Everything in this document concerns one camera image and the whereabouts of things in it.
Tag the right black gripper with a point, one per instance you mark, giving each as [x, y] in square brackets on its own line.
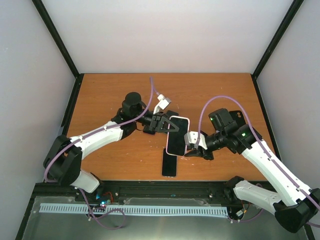
[201, 152]

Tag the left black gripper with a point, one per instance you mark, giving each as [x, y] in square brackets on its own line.
[155, 123]

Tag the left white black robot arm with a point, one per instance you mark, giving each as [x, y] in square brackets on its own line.
[64, 159]

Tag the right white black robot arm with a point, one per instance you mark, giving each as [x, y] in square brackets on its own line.
[293, 203]

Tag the black phone near front edge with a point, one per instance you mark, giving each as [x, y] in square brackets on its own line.
[169, 165]

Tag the empty black phone case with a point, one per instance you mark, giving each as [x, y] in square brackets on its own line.
[238, 117]

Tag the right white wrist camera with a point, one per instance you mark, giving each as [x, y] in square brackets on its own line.
[194, 139]

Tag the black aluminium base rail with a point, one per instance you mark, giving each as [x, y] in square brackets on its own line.
[211, 191]

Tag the light blue slotted cable duct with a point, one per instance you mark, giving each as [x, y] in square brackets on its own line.
[136, 210]

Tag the right black frame post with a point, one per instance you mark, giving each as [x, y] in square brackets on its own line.
[279, 33]

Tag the black frame post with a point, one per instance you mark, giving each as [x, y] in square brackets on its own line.
[279, 33]
[47, 20]

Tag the left black frame post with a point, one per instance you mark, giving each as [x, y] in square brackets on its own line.
[47, 20]

